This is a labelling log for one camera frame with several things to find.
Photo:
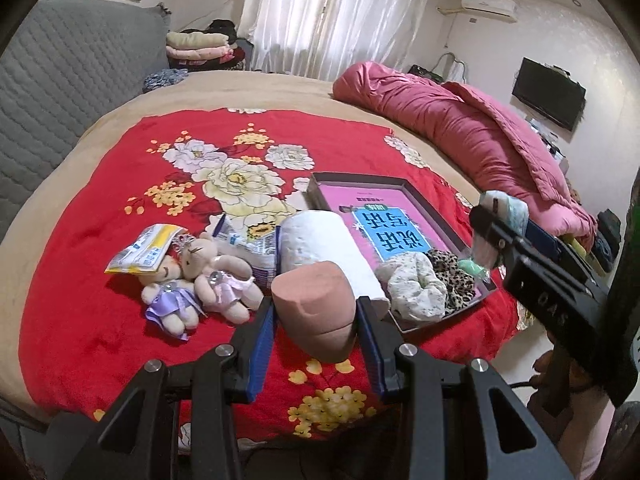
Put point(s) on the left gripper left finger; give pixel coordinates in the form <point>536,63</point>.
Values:
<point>138,436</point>

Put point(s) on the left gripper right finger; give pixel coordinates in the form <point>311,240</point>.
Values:
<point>457,421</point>

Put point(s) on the light blue tissue pack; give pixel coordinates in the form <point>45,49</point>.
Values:
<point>510,213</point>

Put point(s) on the leopard print cloth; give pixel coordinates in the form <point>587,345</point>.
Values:
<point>460,285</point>

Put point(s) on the white floral cloth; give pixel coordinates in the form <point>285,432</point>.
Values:
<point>416,293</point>

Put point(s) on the yellow white snack packet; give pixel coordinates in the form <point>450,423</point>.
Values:
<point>146,253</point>

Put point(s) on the pink sponge block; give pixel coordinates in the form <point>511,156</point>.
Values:
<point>316,307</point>

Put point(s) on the person's hand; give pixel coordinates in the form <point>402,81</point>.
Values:
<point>553,367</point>

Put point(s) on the purple dress teddy bear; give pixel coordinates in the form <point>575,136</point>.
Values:
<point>170,300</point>

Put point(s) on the pink dress teddy bear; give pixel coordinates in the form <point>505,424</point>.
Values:
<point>223,283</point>

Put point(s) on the pink rolled duvet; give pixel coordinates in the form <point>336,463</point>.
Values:
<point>493,146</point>

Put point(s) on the pink picture book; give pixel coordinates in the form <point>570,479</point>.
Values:
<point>380,219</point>

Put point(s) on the red floral blanket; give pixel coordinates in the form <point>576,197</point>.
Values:
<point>83,333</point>

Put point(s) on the white paper towel roll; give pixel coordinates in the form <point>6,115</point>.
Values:
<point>313,236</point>

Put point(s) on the white air conditioner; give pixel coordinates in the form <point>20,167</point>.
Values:
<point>502,9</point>

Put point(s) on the blue patterned cloth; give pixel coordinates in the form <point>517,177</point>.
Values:
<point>164,78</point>

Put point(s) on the grey quilted headboard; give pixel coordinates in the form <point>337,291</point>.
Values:
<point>68,64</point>

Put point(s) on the white curtain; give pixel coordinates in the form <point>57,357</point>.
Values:
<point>320,39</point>

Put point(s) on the folded clothes stack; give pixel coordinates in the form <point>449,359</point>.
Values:
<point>218,47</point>

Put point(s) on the wall television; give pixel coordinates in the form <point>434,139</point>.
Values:
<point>550,92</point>

